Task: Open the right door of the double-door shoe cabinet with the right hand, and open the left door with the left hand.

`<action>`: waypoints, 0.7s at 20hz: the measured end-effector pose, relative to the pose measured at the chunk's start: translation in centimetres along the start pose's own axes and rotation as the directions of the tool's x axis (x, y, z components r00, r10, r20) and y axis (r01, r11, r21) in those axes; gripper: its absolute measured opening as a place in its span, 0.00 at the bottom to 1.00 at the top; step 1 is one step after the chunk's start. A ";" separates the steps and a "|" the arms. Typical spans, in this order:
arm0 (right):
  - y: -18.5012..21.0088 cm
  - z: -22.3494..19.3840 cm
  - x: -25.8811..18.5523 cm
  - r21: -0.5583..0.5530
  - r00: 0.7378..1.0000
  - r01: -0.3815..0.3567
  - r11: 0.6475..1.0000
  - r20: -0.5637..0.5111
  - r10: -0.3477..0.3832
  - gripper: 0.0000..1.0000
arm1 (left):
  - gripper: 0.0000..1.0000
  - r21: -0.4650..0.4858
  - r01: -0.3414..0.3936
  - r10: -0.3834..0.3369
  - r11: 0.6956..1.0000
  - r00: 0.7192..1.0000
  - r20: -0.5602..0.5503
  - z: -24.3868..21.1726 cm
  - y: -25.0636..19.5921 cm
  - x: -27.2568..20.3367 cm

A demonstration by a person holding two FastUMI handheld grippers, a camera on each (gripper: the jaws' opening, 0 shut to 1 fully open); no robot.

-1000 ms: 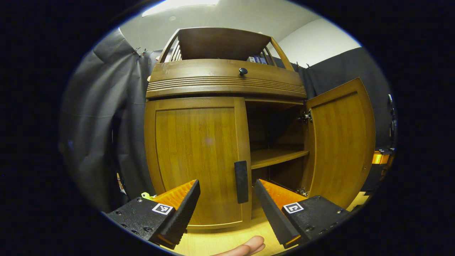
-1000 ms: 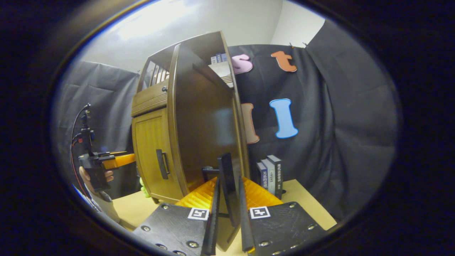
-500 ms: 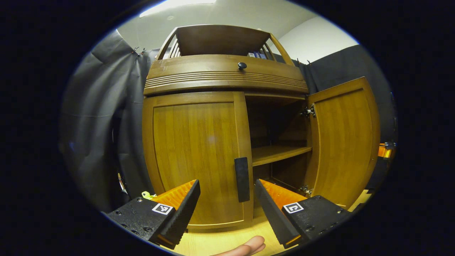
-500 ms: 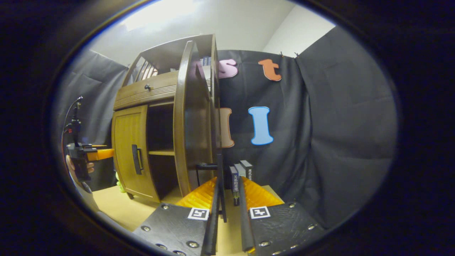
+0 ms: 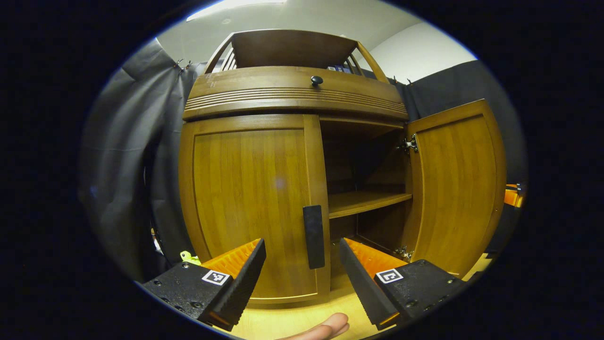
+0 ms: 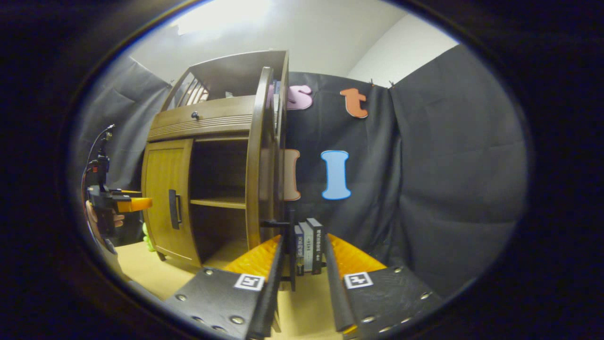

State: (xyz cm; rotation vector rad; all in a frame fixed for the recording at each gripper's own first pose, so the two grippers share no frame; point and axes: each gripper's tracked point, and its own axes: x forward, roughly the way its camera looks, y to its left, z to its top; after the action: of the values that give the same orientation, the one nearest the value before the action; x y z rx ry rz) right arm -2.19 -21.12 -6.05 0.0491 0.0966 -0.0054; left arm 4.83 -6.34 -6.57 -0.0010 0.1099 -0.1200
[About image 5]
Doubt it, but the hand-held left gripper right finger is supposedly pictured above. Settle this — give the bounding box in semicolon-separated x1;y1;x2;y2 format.
339;237;468;331

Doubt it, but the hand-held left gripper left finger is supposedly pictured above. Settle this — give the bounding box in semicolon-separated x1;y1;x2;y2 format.
142;238;267;332

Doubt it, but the wooden cabinet door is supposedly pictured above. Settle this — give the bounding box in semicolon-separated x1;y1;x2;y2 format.
407;99;508;279
179;114;331;303

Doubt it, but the wooden double-door shoe cabinet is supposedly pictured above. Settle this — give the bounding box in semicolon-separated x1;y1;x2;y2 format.
178;29;508;307

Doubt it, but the wooden cabinet inner shelf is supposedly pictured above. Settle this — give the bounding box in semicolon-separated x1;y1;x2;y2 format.
329;191;412;219

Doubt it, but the wooden cabinet drawer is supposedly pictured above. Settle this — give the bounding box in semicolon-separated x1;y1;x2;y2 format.
183;66;409;121

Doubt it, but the black backdrop cloth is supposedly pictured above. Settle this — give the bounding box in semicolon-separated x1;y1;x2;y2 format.
80;40;527;279

